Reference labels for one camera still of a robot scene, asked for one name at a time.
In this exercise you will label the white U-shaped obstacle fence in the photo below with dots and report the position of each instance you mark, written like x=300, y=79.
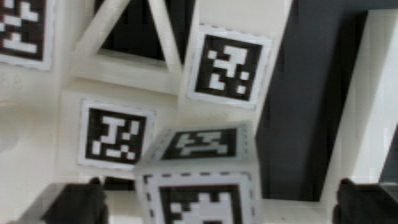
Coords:
x=368, y=124

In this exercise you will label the white chair back frame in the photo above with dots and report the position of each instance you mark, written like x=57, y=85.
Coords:
x=83, y=73

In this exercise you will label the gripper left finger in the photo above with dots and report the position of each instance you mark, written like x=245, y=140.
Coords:
x=78, y=207

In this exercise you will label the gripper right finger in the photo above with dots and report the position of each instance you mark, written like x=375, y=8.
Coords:
x=366, y=203

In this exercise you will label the white tagged cube nut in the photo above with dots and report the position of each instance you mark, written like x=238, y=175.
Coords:
x=197, y=176

